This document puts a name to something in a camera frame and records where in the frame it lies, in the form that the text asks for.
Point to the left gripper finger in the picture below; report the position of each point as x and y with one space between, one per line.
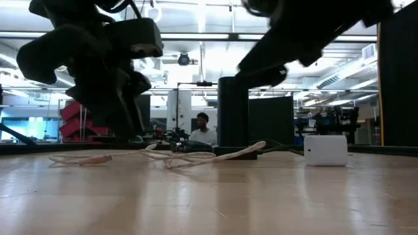
111 114
142 85

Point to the black tower power strip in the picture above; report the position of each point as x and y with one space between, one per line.
233 114

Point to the white pillar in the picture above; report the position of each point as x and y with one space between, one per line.
179 111

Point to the white charger block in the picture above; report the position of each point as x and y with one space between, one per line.
325 150

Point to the grey ventilation duct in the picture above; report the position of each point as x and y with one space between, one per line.
346 68

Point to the person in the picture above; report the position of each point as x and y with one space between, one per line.
203 134

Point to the red storage bins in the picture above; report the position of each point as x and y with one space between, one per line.
73 124

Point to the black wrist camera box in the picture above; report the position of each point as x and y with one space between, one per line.
135 37

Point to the black partition panel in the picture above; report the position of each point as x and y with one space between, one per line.
145 111
271 120

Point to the black curtain yellow edge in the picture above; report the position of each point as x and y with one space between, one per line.
398 81

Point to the background robot rig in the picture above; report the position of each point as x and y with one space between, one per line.
336 120

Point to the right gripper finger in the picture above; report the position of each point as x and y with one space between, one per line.
264 75
261 55

